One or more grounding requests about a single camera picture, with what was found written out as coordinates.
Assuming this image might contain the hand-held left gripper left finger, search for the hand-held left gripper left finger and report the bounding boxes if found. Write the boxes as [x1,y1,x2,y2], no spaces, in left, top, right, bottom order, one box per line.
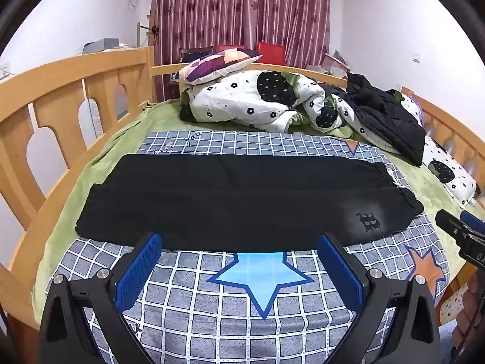
[38,232,163,364]

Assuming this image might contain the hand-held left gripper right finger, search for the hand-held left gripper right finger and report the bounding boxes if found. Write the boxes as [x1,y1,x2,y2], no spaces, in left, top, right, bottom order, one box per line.
[317,233,442,364]

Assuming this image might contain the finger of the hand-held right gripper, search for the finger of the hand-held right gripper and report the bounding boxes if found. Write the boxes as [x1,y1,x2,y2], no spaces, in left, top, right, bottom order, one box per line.
[459,211,485,236]
[435,210,471,250]

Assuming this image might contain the black pants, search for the black pants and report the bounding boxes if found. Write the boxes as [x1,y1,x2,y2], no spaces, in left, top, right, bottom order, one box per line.
[74,153,424,253]

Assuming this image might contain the person's right hand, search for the person's right hand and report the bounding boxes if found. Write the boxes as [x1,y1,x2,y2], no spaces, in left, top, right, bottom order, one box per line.
[451,278,485,349]

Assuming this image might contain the white floral pillow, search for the white floral pillow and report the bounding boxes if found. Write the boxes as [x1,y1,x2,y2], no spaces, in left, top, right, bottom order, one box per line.
[386,89,479,209]

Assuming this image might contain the beige star-print cloth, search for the beige star-print cloth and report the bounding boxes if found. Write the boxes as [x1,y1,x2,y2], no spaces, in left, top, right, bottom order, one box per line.
[439,284,471,327]

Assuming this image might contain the grey grid star blanket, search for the grey grid star blanket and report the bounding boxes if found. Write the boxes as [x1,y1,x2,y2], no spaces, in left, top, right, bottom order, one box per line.
[45,131,450,364]

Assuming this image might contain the green bed sheet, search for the green bed sheet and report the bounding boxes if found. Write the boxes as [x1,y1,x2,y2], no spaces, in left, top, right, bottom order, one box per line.
[32,100,470,323]

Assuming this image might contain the black jacket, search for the black jacket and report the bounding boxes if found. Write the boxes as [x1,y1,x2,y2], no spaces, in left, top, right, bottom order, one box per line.
[322,72,427,167]

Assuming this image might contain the white ribbed panel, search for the white ribbed panel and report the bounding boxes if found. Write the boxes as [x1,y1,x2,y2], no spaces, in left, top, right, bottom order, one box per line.
[87,98,104,134]

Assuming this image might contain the white floral quilt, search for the white floral quilt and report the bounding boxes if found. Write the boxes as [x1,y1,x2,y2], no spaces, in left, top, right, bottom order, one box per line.
[178,69,364,138]

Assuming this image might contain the pink cardboard box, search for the pink cardboard box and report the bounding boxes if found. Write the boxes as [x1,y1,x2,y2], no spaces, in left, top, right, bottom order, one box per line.
[322,50,351,78]

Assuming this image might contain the purple patchwork pillow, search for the purple patchwork pillow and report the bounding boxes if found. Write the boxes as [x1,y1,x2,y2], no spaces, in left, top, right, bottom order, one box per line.
[170,47,263,85]

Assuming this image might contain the dark wooden chair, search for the dark wooden chair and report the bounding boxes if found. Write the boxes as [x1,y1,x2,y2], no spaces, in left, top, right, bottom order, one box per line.
[178,47,213,63]

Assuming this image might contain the grey box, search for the grey box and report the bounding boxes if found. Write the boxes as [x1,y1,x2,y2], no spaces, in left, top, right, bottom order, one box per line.
[82,38,122,54]

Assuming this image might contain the red chair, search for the red chair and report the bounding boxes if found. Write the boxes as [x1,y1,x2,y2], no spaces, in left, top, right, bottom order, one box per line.
[256,41,286,65]

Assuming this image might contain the wooden coat rack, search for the wooden coat rack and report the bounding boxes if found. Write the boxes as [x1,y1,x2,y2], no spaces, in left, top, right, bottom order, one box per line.
[135,11,160,48]

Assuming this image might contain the maroon striped curtain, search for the maroon striped curtain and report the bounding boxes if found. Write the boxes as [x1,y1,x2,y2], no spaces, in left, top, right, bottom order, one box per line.
[150,0,331,101]

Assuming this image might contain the wooden bed frame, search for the wooden bed frame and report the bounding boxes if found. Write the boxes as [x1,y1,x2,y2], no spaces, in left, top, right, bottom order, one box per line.
[0,45,485,364]

